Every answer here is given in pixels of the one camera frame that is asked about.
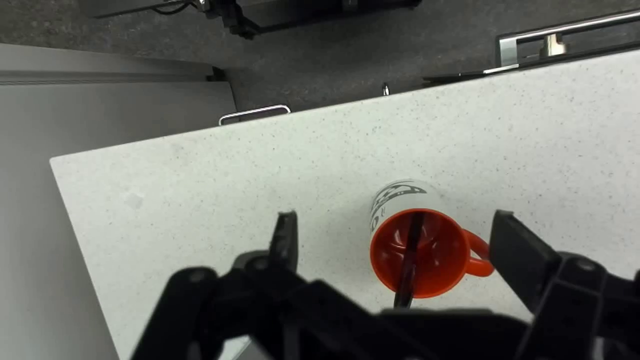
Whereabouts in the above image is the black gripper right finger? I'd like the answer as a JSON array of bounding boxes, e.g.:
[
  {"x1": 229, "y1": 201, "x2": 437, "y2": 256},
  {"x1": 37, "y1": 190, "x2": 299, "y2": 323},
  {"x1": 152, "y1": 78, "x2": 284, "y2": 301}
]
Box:
[{"x1": 491, "y1": 210, "x2": 561, "y2": 312}]

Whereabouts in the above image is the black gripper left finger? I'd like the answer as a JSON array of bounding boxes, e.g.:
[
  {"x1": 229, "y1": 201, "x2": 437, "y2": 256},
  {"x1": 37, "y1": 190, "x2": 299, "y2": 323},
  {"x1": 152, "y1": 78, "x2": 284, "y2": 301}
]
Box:
[{"x1": 232, "y1": 210, "x2": 299, "y2": 270}]

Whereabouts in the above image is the white mug orange interior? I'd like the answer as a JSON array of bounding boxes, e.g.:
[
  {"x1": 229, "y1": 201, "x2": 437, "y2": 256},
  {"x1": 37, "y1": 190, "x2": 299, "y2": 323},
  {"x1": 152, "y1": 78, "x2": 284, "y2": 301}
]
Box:
[{"x1": 369, "y1": 179, "x2": 495, "y2": 297}]

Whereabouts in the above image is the silver cabinet drawer handle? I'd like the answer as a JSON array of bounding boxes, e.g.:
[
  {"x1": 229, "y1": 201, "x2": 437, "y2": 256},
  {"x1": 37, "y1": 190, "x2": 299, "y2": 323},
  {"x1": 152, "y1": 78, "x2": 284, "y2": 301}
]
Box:
[{"x1": 218, "y1": 104, "x2": 293, "y2": 125}]

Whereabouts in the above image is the silver metal frame bracket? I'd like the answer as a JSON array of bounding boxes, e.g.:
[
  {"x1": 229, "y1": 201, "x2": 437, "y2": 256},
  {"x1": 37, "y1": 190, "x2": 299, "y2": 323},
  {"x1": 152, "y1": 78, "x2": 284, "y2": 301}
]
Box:
[{"x1": 489, "y1": 9, "x2": 640, "y2": 73}]

